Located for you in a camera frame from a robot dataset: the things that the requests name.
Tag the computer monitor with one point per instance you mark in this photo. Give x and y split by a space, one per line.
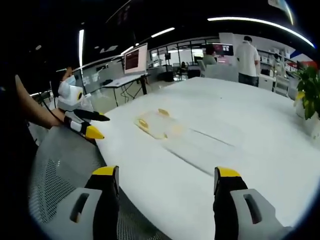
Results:
135 58

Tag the grey mesh office chair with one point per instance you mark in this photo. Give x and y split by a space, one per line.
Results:
70 160

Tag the long ceiling light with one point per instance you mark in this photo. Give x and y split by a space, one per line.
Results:
163 32
262 23
81 48

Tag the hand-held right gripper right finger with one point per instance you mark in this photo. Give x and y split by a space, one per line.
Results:
225 207

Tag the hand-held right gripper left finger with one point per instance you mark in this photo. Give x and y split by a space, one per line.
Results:
105 207

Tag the pink wall screen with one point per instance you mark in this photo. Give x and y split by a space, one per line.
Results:
223 52

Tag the green potted plant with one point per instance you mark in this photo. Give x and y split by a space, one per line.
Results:
308 85

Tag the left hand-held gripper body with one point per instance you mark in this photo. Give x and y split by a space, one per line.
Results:
70 98

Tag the white office desk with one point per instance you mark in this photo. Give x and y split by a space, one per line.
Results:
125 80

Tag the white plant pot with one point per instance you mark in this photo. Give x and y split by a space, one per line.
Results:
310 125

